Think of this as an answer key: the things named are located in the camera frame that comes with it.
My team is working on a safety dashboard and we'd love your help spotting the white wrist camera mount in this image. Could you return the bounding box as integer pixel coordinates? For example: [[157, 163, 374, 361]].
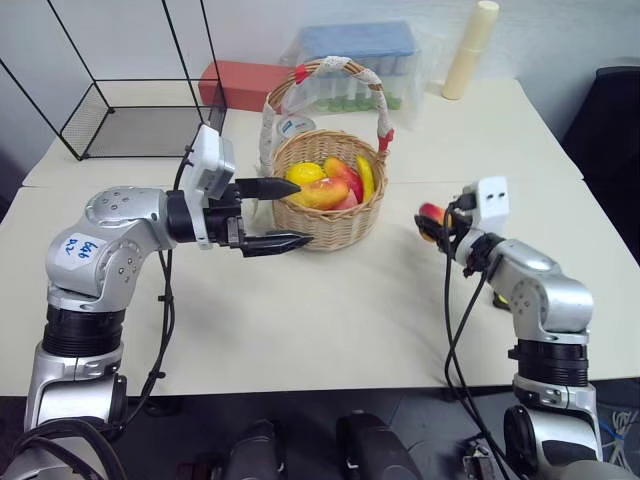
[[178, 123, 237, 251], [461, 175, 511, 234]]

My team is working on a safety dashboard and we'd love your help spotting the yellow lemon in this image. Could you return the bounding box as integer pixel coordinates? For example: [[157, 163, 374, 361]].
[[285, 161, 327, 208]]

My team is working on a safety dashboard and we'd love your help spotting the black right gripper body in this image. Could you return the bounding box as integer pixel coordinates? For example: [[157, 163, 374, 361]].
[[437, 197, 475, 252]]

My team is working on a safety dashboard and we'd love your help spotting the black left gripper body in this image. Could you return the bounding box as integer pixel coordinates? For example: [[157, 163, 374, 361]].
[[204, 181, 248, 249]]

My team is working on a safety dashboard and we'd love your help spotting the white handwritten sticker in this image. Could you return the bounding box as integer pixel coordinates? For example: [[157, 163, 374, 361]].
[[57, 232, 106, 273]]

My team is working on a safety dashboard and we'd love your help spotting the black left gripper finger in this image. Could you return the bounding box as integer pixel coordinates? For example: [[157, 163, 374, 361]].
[[234, 176, 303, 202], [242, 230, 314, 259]]

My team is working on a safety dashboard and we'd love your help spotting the clear box with blue lid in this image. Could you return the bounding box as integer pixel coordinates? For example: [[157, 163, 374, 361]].
[[278, 19, 427, 132]]

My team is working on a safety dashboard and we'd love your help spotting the red rectangular box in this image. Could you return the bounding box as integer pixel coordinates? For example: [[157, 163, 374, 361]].
[[198, 59, 302, 109]]

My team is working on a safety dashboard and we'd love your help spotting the red orange mango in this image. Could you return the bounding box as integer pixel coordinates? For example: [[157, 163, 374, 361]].
[[322, 156, 366, 204]]

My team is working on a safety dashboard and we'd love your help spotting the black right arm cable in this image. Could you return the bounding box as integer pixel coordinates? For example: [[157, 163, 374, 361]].
[[441, 199, 507, 464]]

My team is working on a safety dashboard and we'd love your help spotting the reddish brown connector block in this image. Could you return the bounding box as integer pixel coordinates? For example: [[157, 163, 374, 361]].
[[461, 441, 497, 480]]

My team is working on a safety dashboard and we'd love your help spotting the black wire frame rack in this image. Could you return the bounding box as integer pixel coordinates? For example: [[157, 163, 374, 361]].
[[0, 0, 229, 163]]

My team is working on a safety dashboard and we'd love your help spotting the wicker basket with handle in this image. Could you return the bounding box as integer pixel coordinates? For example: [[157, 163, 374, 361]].
[[257, 56, 397, 253]]

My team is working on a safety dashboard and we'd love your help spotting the small red yellow peach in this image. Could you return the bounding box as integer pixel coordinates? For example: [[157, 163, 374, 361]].
[[419, 201, 447, 227]]

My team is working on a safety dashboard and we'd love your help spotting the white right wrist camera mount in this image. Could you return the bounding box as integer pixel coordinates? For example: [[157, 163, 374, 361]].
[[461, 175, 511, 234]]

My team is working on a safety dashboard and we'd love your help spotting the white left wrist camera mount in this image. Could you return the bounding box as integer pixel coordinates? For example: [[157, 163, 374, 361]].
[[178, 123, 237, 251]]

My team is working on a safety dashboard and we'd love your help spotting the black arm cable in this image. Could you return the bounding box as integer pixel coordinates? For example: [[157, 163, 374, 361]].
[[441, 199, 507, 464], [119, 144, 197, 441]]

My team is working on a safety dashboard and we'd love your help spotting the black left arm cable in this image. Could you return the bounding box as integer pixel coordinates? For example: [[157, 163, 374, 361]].
[[119, 144, 197, 441]]

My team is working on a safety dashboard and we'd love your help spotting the orange red peach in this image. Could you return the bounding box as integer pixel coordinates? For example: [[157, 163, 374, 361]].
[[298, 176, 351, 212]]

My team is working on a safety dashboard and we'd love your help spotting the yellow banana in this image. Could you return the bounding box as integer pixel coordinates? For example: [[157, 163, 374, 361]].
[[355, 154, 377, 202]]

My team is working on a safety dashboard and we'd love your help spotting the dark rounded shape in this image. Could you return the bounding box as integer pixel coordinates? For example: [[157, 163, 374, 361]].
[[214, 418, 287, 480], [335, 408, 422, 480]]

